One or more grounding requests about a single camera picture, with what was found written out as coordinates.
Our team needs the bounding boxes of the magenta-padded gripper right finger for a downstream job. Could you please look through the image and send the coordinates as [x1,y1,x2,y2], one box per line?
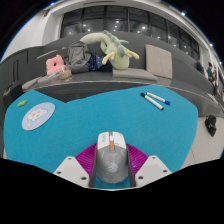
[124,143,173,188]

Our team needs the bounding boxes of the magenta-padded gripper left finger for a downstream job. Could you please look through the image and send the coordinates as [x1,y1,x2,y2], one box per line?
[53,143,99,189]

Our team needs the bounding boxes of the grey computer mouse orange accents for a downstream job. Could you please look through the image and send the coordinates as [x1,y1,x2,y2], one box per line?
[94,131,130,184]

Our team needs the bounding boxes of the white marker black cap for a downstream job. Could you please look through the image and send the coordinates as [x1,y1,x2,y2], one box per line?
[140,92,165,111]

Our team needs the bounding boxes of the white marker blue cap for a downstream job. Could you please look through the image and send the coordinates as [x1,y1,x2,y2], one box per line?
[146,91,171,106]

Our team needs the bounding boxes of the black bag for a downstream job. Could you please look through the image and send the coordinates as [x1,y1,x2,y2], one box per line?
[204,114,218,138]

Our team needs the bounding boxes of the small green eraser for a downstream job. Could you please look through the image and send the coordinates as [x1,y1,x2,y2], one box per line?
[16,99,29,108]

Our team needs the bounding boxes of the grey flat seat cushion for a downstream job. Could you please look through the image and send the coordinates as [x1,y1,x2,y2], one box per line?
[37,74,63,86]
[21,75,44,92]
[112,67,159,83]

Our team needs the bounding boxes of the small tan pouch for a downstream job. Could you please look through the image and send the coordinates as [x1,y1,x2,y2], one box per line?
[59,69,73,80]

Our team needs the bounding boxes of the black suitcase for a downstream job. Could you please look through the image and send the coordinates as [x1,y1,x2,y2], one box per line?
[2,59,24,111]

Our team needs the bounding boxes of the pink plush toy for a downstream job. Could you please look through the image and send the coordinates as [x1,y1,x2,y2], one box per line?
[45,54,67,76]

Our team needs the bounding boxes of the beige upright cushion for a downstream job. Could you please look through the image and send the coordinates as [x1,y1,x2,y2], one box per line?
[144,44,174,80]

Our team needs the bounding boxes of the dark blue patterned bag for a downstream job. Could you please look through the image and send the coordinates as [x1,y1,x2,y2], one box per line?
[87,54,113,73]

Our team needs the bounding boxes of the person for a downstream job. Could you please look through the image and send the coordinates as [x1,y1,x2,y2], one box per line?
[195,59,205,75]
[206,61,218,96]

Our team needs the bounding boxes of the grey backpack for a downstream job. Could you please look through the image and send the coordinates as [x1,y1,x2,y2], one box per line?
[65,40,93,74]

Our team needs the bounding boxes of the green dragon plush toy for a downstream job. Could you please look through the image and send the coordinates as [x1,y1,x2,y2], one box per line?
[79,30,140,71]

